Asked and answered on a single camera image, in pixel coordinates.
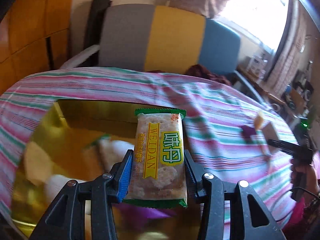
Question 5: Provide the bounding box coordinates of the Weidan cracker pack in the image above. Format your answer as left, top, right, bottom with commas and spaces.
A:
124, 108, 187, 209

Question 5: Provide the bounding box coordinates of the cracker pack with barcode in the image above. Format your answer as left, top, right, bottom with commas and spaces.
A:
83, 134, 134, 174

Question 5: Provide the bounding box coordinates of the person's right hand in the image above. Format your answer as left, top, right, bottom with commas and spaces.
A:
290, 158, 319, 204

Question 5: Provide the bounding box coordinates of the white cardboard box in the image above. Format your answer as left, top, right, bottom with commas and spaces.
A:
261, 122, 280, 154

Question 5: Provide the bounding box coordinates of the rolled white sock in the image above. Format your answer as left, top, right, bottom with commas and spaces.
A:
44, 174, 85, 204

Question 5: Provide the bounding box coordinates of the yellow sponge block far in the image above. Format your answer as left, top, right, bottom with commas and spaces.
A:
253, 111, 264, 131

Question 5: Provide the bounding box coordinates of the yellow sponge block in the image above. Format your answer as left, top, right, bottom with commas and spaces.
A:
253, 111, 264, 131
23, 141, 53, 186

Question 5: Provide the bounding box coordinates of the wooden side desk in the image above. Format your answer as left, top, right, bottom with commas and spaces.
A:
236, 66, 300, 121

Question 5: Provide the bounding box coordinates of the purple snack pouch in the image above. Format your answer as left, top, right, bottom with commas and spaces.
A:
114, 203, 176, 225
241, 125, 257, 144

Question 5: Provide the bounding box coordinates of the striped pink green tablecloth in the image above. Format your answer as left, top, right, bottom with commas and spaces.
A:
1, 67, 296, 226

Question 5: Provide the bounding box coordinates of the yellow sponge block upper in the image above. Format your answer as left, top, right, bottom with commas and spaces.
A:
23, 141, 53, 186

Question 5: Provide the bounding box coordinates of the pink curtain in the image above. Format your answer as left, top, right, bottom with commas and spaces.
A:
266, 0, 306, 97

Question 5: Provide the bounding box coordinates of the gold metal tin box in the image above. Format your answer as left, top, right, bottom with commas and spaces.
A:
11, 100, 200, 239

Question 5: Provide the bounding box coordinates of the white product box on desk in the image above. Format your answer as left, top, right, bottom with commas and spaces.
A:
246, 55, 268, 77

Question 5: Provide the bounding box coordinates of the dark red cloth on chair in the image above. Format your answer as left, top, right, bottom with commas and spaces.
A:
184, 64, 232, 86

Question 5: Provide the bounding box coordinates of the grey yellow blue chair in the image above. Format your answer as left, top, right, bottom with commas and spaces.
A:
62, 4, 264, 103

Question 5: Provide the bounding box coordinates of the orange wooden wardrobe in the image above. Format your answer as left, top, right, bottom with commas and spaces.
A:
1, 0, 72, 93

